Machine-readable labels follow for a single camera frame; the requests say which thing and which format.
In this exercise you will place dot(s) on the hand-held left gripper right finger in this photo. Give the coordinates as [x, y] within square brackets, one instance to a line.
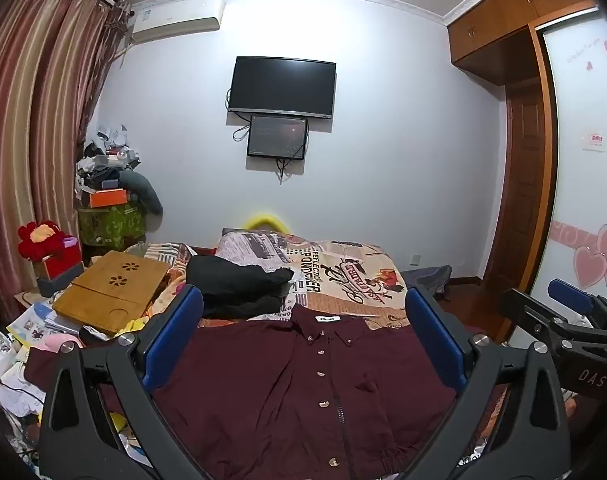
[436, 337]

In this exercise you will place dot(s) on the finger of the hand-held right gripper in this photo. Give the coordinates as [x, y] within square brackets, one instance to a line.
[543, 327]
[571, 295]

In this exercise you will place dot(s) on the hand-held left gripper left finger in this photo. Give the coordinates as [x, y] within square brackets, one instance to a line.
[176, 332]

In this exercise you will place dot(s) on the maroon button shirt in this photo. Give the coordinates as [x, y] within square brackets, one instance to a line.
[263, 385]

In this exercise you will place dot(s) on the pile of colourful clothes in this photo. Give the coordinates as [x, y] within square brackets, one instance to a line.
[13, 360]

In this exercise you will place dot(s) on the grey bag on floor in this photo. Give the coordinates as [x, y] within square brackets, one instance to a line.
[428, 280]

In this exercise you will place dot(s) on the black garment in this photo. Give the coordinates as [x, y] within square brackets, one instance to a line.
[233, 280]

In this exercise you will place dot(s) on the wooden lap desk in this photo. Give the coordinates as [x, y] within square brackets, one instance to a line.
[108, 290]

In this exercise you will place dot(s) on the white wardrobe sliding door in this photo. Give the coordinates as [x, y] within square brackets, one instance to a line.
[583, 200]

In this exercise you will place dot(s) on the yellow printed cloth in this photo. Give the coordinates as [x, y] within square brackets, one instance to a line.
[120, 425]

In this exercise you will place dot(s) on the grey printed pillow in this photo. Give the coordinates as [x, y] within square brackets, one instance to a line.
[253, 247]

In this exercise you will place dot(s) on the pink cloth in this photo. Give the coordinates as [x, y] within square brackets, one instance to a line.
[58, 344]

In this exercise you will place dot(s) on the wooden door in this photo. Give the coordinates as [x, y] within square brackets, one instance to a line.
[518, 185]

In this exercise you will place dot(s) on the green patterned box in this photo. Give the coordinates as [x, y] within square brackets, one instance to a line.
[110, 225]

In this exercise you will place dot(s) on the red box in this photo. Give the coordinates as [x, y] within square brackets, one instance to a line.
[60, 262]

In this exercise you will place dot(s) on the yellow curved object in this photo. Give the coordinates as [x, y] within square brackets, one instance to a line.
[264, 221]

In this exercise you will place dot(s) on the grey cushion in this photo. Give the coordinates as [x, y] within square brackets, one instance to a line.
[143, 190]

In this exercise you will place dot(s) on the orange box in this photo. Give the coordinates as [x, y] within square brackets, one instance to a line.
[108, 197]

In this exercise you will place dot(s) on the red plush flower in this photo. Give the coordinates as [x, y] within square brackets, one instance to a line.
[38, 237]

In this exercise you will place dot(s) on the pile of clutter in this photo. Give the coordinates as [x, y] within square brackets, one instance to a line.
[105, 160]

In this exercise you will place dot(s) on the small black monitor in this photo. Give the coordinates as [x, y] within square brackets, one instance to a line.
[278, 137]

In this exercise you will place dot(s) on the striped curtain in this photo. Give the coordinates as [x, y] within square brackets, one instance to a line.
[28, 135]

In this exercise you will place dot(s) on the large black television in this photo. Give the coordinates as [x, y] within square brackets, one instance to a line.
[282, 85]

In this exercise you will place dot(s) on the wooden overhead cabinet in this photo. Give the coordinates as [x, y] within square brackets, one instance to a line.
[503, 15]

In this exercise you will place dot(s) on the white air conditioner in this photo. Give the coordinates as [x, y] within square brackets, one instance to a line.
[178, 17]

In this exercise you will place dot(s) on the wall socket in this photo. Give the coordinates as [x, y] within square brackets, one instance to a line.
[414, 260]

